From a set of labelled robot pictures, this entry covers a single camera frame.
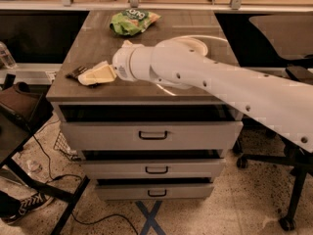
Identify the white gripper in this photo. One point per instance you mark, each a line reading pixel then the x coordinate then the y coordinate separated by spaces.
pixel 121 65

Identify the dark chocolate rxbar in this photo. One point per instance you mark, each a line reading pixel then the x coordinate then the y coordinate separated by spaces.
pixel 76 73

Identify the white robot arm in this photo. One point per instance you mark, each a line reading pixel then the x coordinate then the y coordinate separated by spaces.
pixel 283 105

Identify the green chip bag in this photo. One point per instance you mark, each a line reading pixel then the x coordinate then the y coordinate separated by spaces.
pixel 132 21

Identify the grey drawer cabinet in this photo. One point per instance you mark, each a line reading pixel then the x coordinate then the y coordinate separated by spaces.
pixel 124 101

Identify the white paper bowl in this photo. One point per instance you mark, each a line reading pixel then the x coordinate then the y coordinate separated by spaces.
pixel 192 44

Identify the top grey drawer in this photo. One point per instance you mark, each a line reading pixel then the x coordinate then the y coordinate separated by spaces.
pixel 101 136

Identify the grey drawer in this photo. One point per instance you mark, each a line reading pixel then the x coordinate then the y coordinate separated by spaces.
pixel 101 136
pixel 154 191
pixel 141 169

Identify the brown bag on table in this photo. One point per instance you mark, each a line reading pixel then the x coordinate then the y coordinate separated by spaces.
pixel 26 109

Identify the clear plastic water bottle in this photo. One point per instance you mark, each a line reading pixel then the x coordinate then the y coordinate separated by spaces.
pixel 6 57

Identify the middle grey drawer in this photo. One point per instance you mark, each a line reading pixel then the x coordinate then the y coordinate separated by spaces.
pixel 141 169

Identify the bottom grey drawer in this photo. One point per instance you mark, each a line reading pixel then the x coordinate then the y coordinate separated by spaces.
pixel 154 191

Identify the plastic bottle on floor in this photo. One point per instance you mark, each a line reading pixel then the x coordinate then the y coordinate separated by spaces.
pixel 33 167

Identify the black office chair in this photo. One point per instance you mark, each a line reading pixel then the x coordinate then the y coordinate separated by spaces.
pixel 280 41

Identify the black sneaker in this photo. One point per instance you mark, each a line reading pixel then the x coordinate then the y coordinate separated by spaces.
pixel 12 209

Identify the wire mesh basket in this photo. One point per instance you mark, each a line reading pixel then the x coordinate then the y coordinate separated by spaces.
pixel 63 147

